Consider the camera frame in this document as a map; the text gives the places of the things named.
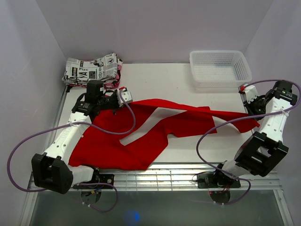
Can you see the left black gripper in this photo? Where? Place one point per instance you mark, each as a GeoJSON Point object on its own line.
{"type": "Point", "coordinates": [114, 93]}

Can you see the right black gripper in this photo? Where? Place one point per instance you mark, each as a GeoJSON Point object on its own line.
{"type": "Point", "coordinates": [249, 106]}

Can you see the red trousers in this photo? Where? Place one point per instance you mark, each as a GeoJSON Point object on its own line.
{"type": "Point", "coordinates": [157, 130]}

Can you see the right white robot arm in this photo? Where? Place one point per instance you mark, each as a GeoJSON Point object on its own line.
{"type": "Point", "coordinates": [264, 149]}

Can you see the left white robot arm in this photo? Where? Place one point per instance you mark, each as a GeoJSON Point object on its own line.
{"type": "Point", "coordinates": [51, 170]}

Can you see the newspaper print folded trousers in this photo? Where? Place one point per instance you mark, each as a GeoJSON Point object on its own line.
{"type": "Point", "coordinates": [105, 60]}

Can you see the white plastic basket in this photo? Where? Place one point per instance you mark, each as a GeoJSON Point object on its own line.
{"type": "Point", "coordinates": [219, 69]}

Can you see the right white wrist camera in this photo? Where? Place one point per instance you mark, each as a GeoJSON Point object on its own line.
{"type": "Point", "coordinates": [249, 92]}

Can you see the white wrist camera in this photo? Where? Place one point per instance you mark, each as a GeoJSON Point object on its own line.
{"type": "Point", "coordinates": [249, 92]}
{"type": "Point", "coordinates": [124, 96]}

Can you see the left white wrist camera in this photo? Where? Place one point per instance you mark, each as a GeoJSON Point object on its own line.
{"type": "Point", "coordinates": [124, 96]}

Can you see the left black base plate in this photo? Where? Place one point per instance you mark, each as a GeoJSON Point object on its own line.
{"type": "Point", "coordinates": [97, 178]}

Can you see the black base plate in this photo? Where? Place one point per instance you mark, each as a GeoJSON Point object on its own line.
{"type": "Point", "coordinates": [208, 180]}
{"type": "Point", "coordinates": [97, 178]}

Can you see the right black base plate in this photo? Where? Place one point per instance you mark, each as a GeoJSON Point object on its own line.
{"type": "Point", "coordinates": [208, 180]}

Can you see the aluminium frame rail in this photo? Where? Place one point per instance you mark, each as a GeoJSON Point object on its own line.
{"type": "Point", "coordinates": [148, 179]}

